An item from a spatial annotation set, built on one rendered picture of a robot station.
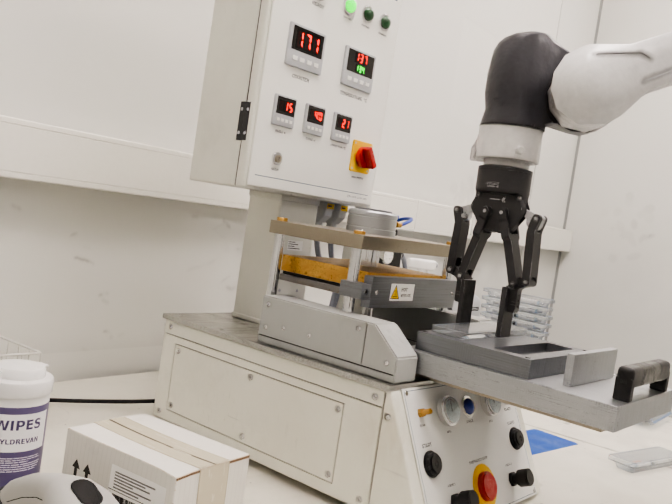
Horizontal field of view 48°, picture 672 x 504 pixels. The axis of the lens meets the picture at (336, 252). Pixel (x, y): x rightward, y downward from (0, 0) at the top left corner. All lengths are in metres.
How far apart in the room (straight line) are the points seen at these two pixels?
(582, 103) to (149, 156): 0.85
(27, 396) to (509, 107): 0.70
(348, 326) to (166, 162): 0.66
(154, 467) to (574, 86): 0.66
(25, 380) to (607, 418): 0.66
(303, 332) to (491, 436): 0.32
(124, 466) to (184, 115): 0.91
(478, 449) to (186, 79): 0.95
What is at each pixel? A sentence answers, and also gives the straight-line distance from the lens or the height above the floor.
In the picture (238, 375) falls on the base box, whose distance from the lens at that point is 1.15.
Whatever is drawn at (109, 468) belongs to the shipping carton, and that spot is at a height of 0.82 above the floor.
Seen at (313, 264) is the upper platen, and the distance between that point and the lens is 1.14.
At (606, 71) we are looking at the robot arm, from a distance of 0.99.
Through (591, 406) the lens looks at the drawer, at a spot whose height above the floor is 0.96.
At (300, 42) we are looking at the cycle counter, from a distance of 1.24.
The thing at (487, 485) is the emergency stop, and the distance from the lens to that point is 1.11.
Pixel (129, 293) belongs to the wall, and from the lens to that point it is 1.59.
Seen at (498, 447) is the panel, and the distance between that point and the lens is 1.17.
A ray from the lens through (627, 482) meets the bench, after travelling 1.45.
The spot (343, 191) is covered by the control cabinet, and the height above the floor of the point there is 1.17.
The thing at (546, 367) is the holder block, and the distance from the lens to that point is 1.00.
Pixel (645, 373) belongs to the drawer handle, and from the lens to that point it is 0.98.
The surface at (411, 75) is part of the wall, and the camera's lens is 2.32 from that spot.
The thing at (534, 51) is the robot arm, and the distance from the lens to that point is 1.08.
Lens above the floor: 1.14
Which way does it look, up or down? 3 degrees down
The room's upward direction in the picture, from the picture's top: 9 degrees clockwise
